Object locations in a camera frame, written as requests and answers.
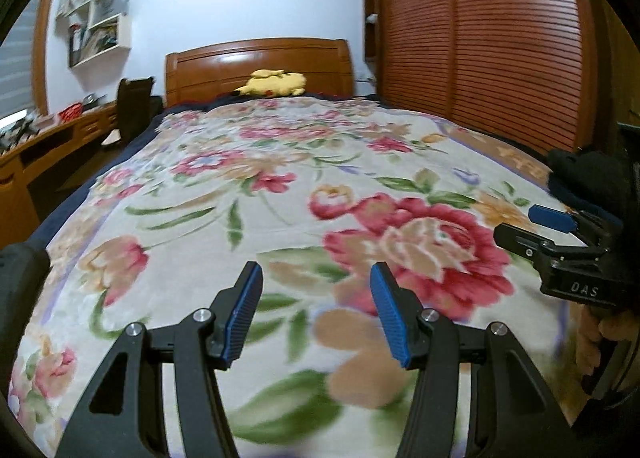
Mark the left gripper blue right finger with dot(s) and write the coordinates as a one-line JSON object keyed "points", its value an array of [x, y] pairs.
{"points": [[513, 411]]}

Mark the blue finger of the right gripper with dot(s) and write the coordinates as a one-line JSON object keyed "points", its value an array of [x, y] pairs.
{"points": [[553, 219]]}

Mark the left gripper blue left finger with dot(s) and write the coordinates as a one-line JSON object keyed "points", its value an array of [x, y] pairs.
{"points": [[121, 414]]}

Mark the black button coat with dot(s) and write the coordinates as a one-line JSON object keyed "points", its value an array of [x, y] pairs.
{"points": [[592, 182]]}

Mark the person's right hand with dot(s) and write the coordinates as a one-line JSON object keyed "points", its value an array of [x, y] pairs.
{"points": [[590, 331]]}

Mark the brown louvered wardrobe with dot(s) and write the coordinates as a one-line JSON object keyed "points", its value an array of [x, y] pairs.
{"points": [[543, 74]]}

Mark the wooden desk cabinet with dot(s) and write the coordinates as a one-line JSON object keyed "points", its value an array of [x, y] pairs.
{"points": [[31, 159]]}

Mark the floral bed blanket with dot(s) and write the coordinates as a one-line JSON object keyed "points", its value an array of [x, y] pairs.
{"points": [[316, 192]]}

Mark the black stand on desk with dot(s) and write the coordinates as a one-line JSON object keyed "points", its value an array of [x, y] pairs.
{"points": [[21, 130]]}

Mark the dark wooden chair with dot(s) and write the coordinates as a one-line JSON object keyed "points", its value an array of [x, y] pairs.
{"points": [[135, 108]]}

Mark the red basket on desk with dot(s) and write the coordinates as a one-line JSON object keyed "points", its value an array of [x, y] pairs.
{"points": [[71, 113]]}

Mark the yellow plush toy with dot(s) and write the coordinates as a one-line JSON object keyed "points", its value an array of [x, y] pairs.
{"points": [[273, 83]]}

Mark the grey window blind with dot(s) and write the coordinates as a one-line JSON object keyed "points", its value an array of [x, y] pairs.
{"points": [[16, 62]]}

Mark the wooden bed headboard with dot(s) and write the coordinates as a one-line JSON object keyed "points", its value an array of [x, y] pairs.
{"points": [[203, 74]]}

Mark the white wall shelf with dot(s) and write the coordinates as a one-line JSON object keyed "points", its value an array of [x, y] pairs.
{"points": [[95, 28]]}

